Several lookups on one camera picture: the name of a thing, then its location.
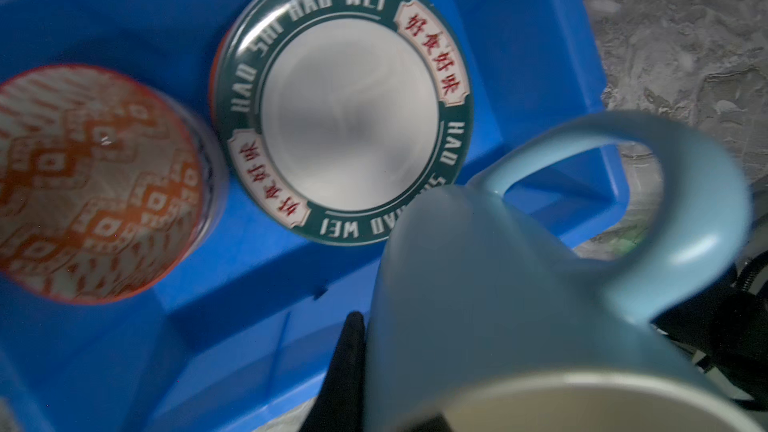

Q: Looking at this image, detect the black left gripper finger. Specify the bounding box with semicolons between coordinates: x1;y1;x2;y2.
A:
300;311;366;432

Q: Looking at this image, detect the light blue ceramic mug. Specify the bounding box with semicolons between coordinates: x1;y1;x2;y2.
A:
362;111;758;431

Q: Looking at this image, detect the green rim lettered plate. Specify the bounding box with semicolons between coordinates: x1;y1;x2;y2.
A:
209;0;474;246

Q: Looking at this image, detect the orange patterned ceramic bowl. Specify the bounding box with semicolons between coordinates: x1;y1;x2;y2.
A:
1;64;205;305

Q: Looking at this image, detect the lavender ceramic bowl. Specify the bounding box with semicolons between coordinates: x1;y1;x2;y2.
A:
174;102;229;254

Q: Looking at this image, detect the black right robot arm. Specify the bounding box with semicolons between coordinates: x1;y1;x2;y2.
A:
654;177;767;413

